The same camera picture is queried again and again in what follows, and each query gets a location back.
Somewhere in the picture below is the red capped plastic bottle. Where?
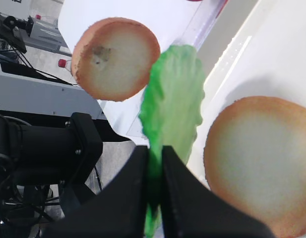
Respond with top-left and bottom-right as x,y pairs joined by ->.
58,59 -> 72,74

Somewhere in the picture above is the green lettuce leaf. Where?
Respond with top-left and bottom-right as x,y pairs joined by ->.
139,45 -> 205,238

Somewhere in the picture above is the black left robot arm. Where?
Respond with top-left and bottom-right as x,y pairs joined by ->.
0,113 -> 103,187

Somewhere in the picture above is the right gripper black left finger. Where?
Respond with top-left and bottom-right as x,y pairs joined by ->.
43,146 -> 148,238

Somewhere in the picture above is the bread slice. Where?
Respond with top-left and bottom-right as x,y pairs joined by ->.
71,17 -> 161,102
203,96 -> 306,238

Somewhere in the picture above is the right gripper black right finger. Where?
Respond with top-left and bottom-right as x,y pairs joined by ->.
161,146 -> 274,238

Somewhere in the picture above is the white metal tray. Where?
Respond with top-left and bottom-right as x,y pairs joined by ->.
187,0 -> 306,185

